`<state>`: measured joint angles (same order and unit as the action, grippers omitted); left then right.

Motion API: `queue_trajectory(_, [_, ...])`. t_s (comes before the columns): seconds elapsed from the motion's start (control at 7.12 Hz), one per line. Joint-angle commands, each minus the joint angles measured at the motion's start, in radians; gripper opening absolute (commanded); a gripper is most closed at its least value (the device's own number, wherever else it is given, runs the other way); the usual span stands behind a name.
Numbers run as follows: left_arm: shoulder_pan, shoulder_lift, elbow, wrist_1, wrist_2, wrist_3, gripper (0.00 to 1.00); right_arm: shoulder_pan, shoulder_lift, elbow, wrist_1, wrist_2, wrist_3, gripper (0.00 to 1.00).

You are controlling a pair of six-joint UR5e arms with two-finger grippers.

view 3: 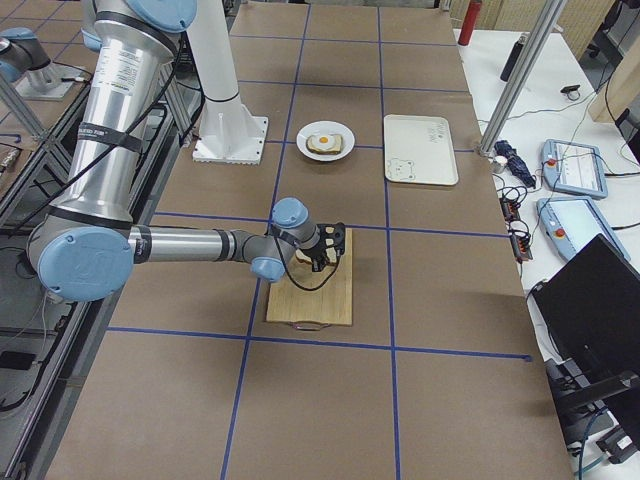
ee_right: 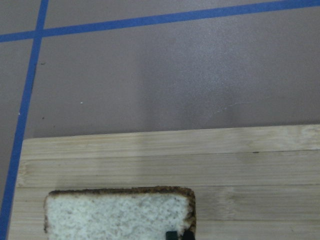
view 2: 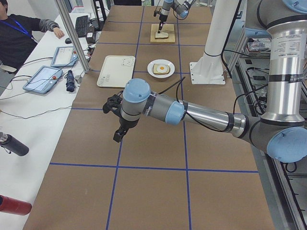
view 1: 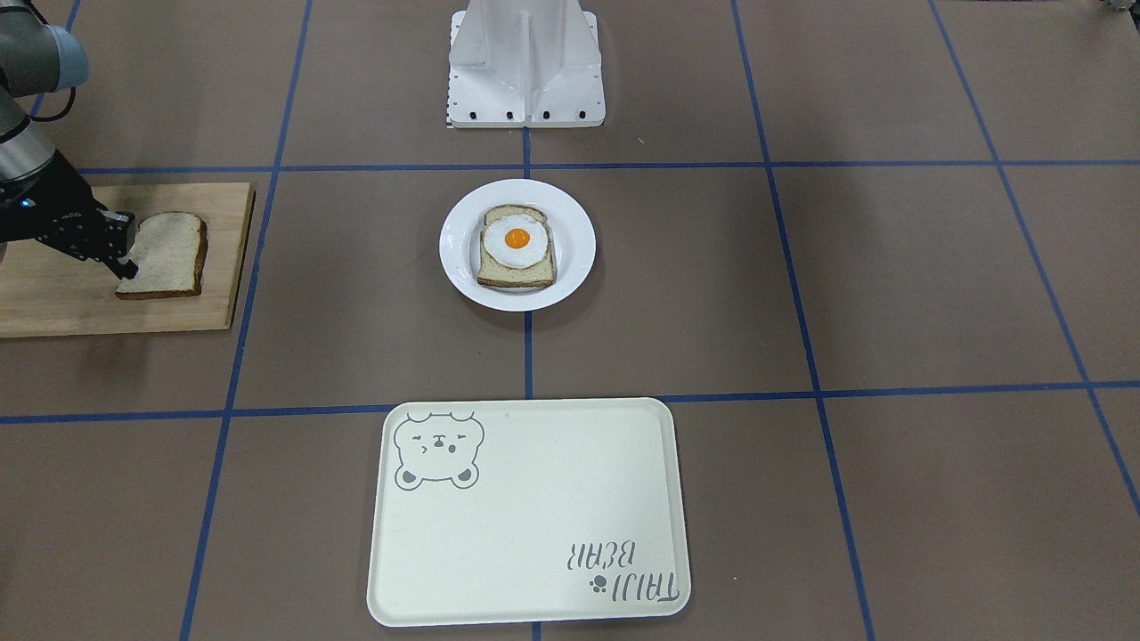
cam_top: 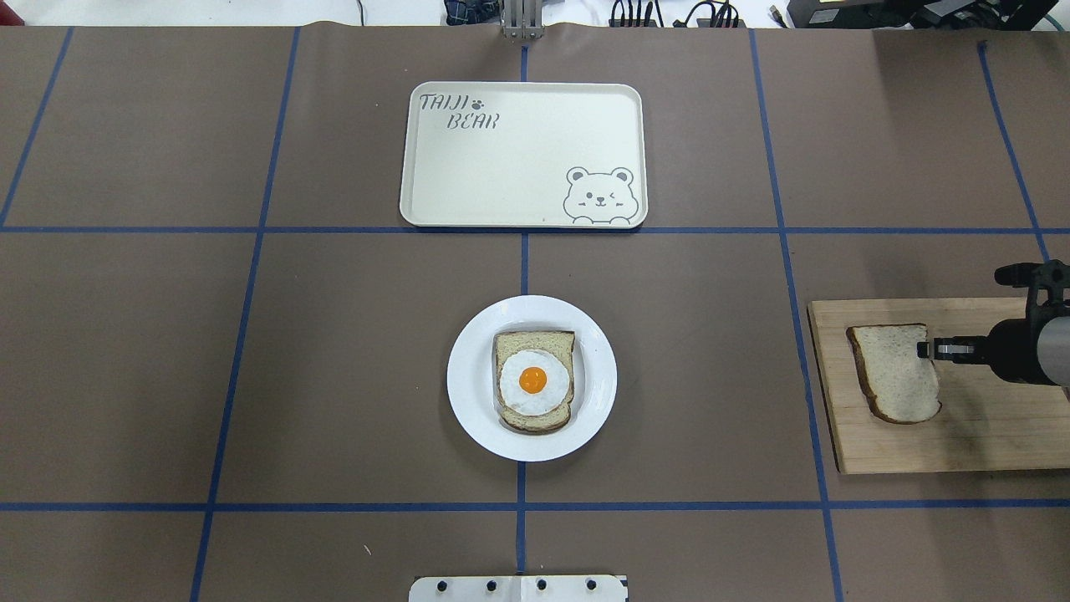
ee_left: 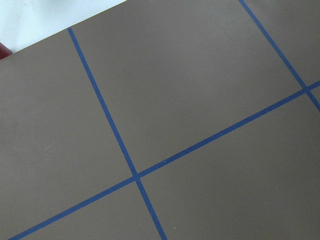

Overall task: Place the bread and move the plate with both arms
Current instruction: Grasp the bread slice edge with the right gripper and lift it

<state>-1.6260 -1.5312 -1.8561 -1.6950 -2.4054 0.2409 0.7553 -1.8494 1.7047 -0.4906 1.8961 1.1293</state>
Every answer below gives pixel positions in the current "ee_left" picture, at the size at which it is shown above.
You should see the red water bottle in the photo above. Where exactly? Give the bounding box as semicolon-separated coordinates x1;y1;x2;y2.
0;42;13;60

